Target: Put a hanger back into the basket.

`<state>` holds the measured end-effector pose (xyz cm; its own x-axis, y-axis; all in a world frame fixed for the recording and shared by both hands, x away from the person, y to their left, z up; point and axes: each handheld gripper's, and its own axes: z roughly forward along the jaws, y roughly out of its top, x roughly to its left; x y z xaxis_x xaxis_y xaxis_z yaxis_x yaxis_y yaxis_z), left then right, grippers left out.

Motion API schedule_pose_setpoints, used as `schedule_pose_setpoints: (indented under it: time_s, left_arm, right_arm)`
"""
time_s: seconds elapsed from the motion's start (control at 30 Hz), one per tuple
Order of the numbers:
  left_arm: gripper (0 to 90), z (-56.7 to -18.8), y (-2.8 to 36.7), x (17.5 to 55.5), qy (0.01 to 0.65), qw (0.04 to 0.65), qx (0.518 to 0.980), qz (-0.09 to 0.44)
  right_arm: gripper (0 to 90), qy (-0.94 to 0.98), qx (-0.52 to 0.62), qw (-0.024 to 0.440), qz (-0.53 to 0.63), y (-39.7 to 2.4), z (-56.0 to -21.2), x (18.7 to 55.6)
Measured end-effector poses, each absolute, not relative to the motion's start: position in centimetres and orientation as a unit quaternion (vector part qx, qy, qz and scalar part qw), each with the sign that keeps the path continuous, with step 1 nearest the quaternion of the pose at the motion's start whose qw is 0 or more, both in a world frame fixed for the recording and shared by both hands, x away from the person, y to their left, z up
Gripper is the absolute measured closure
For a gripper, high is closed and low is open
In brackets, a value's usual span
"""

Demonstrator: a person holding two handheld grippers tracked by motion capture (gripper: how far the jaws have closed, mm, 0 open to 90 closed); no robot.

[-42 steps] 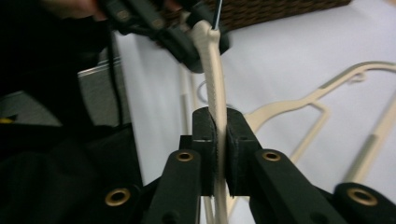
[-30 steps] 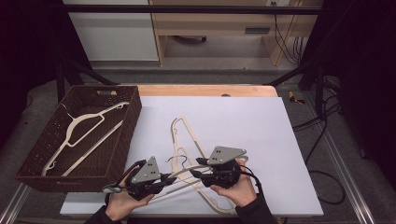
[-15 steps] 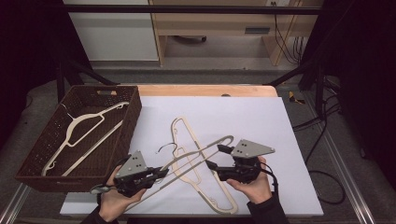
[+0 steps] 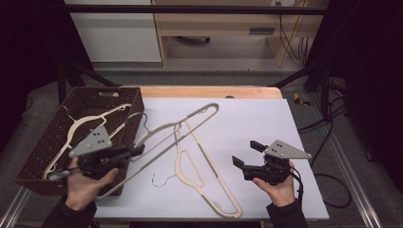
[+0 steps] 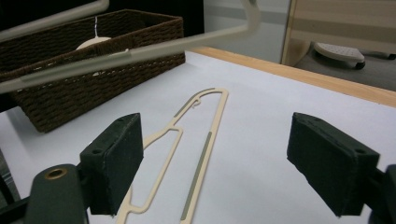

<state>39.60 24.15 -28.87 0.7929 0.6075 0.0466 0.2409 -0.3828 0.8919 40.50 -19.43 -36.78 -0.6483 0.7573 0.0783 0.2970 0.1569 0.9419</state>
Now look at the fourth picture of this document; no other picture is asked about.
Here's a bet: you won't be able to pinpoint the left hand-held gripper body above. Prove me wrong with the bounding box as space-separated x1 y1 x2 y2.
68 124 133 180

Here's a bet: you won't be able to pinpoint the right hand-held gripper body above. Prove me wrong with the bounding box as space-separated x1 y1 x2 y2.
241 140 313 186

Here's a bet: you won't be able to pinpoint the cream plastic clothes hanger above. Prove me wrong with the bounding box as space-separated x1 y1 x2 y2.
42 103 132 181
94 103 221 201
151 119 243 219

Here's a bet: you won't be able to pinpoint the brown woven basket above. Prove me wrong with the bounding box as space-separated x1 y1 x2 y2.
14 85 145 197

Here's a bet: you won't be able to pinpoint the person's right hand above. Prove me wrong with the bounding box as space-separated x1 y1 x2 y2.
252 160 297 208

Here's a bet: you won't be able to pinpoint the person's left hand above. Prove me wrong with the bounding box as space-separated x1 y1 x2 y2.
65 157 120 212

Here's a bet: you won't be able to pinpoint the white table mat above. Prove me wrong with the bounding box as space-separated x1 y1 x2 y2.
93 97 331 221

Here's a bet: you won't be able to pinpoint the yellow and black tool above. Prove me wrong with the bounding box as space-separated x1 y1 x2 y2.
293 92 312 107

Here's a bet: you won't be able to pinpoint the black stand legs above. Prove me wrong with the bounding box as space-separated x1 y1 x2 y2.
272 60 337 119
56 60 123 105

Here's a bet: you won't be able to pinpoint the white cabinet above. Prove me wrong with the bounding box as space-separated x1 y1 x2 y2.
64 0 163 64

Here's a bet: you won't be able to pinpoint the dark curtain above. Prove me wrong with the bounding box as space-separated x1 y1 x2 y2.
0 0 93 150
308 0 403 194

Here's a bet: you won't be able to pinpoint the light wooden desk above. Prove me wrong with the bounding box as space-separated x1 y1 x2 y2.
151 0 331 68

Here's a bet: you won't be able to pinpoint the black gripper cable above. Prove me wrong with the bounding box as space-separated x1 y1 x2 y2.
288 165 354 210

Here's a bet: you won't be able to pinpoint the silver cable plug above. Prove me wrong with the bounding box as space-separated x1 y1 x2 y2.
47 168 80 182

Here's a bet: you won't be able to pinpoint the black floor cables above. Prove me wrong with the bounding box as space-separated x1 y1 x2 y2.
297 79 350 169

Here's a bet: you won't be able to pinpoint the aluminium floor rail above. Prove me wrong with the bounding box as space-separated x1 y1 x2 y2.
308 94 384 228
0 186 32 228

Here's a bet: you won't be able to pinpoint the hanging black cables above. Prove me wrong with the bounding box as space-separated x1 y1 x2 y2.
276 1 311 67

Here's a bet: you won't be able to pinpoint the grey drawer handle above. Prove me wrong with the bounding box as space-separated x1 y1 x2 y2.
248 28 276 35

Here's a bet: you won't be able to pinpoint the black horizontal frame bar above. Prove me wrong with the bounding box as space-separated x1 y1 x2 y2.
47 4 329 16

